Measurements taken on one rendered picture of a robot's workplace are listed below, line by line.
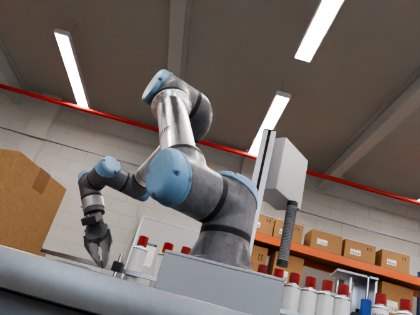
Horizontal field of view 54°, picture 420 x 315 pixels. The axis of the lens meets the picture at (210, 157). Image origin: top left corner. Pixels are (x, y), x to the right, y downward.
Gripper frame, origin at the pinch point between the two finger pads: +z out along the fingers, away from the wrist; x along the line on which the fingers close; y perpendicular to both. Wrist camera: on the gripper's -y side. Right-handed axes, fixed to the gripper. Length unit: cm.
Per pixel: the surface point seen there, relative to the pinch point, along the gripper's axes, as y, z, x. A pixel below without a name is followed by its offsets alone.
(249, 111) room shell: 307, -247, -161
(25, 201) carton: -32.2, -11.2, 10.6
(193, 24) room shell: 166, -273, -99
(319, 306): 2, 32, -62
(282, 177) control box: -14, -6, -62
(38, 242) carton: -20.3, -4.3, 12.3
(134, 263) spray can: 2.0, 2.2, -9.7
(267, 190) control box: -13, -4, -57
